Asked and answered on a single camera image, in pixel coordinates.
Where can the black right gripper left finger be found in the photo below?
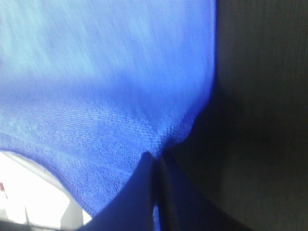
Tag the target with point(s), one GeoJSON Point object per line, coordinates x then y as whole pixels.
{"type": "Point", "coordinates": [132, 208]}

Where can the blue microfiber towel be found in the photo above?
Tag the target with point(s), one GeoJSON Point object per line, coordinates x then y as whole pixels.
{"type": "Point", "coordinates": [88, 86]}

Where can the black table cloth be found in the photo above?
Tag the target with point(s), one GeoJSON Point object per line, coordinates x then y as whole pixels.
{"type": "Point", "coordinates": [247, 152]}

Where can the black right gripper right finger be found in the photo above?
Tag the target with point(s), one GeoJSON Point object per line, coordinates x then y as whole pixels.
{"type": "Point", "coordinates": [181, 206]}

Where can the white plastic storage box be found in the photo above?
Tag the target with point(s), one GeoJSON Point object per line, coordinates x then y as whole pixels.
{"type": "Point", "coordinates": [31, 195]}

